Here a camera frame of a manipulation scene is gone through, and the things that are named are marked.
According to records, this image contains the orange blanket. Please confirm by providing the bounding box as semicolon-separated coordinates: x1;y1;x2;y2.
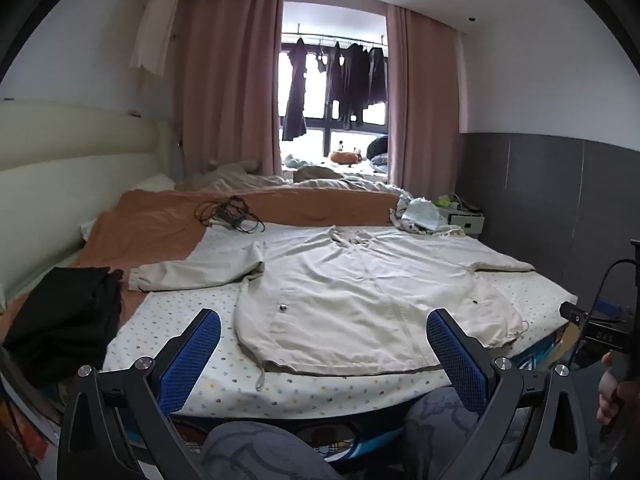
0;186;403;341

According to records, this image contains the crumpled pale patterned cloth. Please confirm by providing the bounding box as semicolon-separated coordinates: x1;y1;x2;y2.
390;191;466;236

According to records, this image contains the white nightstand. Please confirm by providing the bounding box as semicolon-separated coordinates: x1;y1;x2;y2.
445;207;486;238

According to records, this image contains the black framed window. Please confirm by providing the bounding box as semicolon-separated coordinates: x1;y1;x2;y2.
280;2;389;171

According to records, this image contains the long black hanging garment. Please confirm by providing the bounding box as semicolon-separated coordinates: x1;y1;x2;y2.
281;37;308;142

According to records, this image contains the black folded clothes pile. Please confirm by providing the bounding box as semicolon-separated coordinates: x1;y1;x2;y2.
2;266;125;373

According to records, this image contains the person's right leg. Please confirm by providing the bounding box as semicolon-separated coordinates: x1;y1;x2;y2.
404;387;506;480

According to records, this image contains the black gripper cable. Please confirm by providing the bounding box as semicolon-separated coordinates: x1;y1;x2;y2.
585;258;636;323

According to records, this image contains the pink curtain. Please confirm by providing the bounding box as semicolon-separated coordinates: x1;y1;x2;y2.
172;0;283;181
385;4;461;198

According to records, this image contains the white pillow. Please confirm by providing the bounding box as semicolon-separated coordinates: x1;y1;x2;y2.
135;174;176;192

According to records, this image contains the dark hanging shirt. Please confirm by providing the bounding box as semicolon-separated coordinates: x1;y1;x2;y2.
368;46;389;107

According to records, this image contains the person's right hand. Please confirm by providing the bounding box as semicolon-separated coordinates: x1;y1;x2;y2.
596;351;625;426

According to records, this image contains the white hanging cloth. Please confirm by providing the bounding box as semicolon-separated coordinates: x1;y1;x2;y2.
129;0;180;76

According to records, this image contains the colourful printed mattress cover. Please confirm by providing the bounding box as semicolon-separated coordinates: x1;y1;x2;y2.
170;322;576;463

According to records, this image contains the beige jacket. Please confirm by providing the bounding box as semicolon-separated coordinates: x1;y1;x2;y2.
127;225;536;392

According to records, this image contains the black hanging jacket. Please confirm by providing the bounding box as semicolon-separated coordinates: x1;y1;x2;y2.
326;42;371;131

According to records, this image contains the person's left leg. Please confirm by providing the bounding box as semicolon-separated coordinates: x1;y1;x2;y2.
202;420;341;480

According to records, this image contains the black cable bundle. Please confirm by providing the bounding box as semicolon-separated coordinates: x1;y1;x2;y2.
196;196;265;235

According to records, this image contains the person's leg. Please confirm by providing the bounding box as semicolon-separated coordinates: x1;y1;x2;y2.
202;420;341;480
404;387;506;480

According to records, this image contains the cream padded headboard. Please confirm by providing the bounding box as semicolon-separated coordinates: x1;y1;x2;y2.
0;99;187;306

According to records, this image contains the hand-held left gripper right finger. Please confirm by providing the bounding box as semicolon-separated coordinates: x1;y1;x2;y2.
426;307;586;480

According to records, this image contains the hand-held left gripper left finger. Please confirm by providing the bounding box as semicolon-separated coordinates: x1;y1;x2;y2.
56;307;222;480

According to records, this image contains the dotted white bed sheet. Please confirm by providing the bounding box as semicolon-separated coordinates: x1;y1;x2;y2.
102;222;578;418

